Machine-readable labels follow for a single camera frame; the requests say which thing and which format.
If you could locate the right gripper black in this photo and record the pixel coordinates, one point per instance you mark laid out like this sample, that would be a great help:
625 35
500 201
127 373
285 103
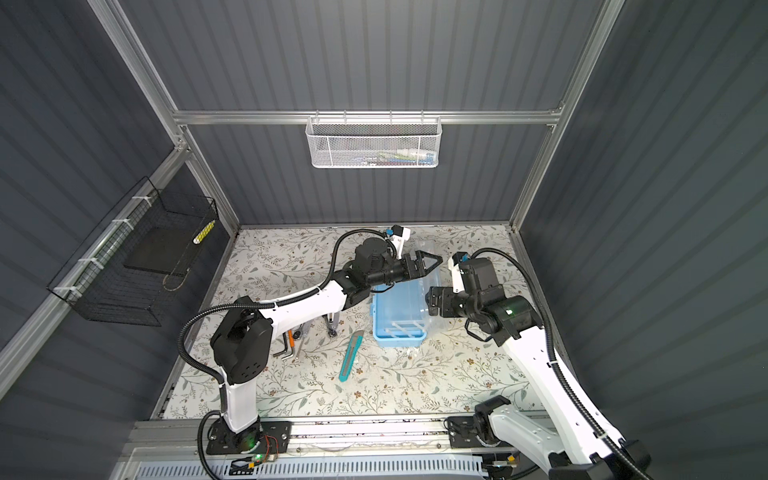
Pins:
445 298

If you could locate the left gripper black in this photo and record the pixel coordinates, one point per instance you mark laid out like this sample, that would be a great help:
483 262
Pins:
417 262

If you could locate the blue plastic tool box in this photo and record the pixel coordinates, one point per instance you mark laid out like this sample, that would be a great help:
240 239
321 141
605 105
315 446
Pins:
400 315

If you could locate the teal utility knife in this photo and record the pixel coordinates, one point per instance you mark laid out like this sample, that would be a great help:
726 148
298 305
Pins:
352 348

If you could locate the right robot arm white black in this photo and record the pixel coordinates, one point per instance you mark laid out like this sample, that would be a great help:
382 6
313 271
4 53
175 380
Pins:
582 443

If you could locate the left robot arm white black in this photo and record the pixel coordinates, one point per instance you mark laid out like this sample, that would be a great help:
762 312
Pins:
242 342

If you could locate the markers in white basket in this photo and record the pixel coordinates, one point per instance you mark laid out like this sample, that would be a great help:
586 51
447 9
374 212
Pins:
418 157

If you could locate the yellow green marker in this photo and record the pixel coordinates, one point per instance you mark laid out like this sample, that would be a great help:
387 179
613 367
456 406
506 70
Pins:
203 232

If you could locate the black pad in basket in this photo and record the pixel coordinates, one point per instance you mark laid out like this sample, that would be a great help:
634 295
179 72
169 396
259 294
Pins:
164 251

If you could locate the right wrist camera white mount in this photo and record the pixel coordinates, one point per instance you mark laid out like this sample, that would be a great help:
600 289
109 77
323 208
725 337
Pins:
471 274

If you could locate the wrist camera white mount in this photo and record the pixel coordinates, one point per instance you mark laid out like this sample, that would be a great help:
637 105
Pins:
398 235
471 274

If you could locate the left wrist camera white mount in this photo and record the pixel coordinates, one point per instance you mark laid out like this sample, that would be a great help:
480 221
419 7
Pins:
398 235

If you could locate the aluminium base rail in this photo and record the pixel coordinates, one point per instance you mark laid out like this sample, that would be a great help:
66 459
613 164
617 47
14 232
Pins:
418 446

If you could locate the white wire mesh basket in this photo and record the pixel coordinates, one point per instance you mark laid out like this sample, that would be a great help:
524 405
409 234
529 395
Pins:
336 145

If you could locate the black wire basket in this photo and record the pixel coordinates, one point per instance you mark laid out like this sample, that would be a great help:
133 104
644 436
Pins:
134 270

